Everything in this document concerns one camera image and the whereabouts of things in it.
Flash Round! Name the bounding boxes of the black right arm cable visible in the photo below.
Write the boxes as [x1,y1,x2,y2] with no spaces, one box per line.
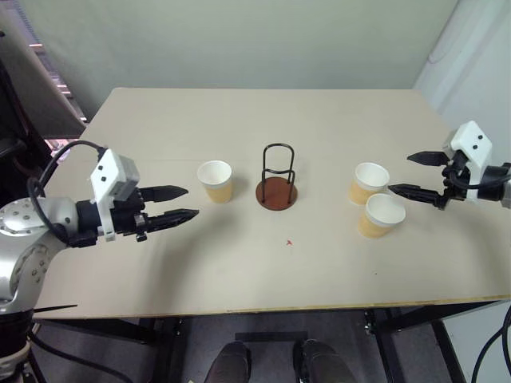
[443,164,509,190]

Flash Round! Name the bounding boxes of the black metal table frame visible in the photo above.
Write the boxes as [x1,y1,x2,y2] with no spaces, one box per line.
[34,299,511,383]

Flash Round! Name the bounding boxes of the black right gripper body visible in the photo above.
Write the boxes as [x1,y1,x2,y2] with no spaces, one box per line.
[438,151,474,211]

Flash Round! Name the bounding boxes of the black floor cable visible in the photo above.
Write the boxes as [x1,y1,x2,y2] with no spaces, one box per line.
[28,326,135,383]
[469,306,511,383]

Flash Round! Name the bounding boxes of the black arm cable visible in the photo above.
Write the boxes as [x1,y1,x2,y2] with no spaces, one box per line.
[443,164,509,190]
[26,140,104,245]

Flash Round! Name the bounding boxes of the yellow white paper cup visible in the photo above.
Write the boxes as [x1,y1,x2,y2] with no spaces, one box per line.
[347,162,390,207]
[196,160,233,205]
[357,193,407,240]

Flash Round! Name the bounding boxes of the dark rounded shape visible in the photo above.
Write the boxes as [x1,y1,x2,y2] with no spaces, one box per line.
[292,338,357,383]
[204,341,252,383]

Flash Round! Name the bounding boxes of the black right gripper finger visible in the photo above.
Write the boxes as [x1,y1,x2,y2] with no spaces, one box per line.
[387,183,445,209]
[406,150,451,168]

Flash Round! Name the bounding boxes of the black wire cup rack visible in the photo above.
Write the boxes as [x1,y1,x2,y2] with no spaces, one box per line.
[255,142,299,211]

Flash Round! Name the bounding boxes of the dark robot torso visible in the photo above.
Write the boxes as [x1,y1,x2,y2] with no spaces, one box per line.
[0,310,39,383]

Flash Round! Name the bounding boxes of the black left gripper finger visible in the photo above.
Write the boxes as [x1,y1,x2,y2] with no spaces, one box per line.
[140,184,189,203]
[144,207,200,235]

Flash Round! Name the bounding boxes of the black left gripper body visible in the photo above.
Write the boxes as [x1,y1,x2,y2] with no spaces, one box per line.
[109,186,150,243]

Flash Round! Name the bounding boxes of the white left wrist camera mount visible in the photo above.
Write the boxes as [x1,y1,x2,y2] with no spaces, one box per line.
[86,148,141,243]

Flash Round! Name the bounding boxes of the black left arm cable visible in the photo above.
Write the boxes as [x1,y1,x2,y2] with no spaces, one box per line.
[26,140,104,245]

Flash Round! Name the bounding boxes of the black equipment stand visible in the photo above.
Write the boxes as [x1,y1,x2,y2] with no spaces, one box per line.
[0,59,55,211]

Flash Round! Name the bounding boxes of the grey slanted board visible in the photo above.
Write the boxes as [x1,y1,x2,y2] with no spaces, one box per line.
[0,0,88,141]

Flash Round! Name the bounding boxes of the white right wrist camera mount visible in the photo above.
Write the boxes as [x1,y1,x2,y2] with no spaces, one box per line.
[443,120,493,203]

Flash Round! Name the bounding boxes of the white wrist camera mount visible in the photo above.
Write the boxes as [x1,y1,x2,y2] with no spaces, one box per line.
[443,120,493,203]
[86,148,141,243]

